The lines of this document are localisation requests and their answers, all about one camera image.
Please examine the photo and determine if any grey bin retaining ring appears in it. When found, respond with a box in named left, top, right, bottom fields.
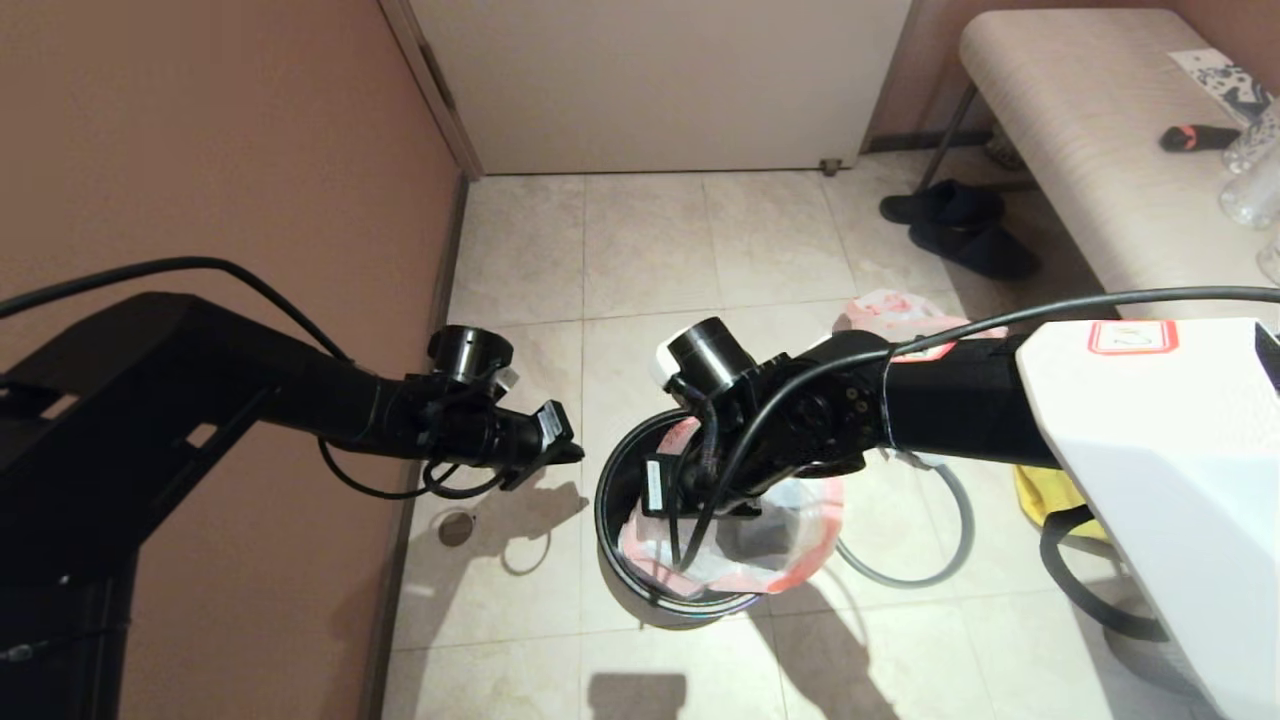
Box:
left=835, top=450, right=976, bottom=589

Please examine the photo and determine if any white door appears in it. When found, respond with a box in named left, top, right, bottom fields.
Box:
left=408, top=0, right=911, bottom=177

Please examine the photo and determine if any black-and-white printed paper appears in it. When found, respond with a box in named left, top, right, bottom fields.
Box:
left=1168, top=47, right=1275, bottom=126

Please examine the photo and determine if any dark blue slipper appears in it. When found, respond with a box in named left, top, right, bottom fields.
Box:
left=907, top=221, right=1041, bottom=282
left=879, top=180, right=1005, bottom=227

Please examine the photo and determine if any beige wood-grain table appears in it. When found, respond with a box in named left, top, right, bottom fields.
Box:
left=915, top=9, right=1280, bottom=326

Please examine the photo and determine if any black round trash bin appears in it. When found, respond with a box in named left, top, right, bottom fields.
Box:
left=594, top=408, right=771, bottom=616

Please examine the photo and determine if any yellow fabric bag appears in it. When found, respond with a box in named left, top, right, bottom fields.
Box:
left=1012, top=465, right=1111, bottom=543

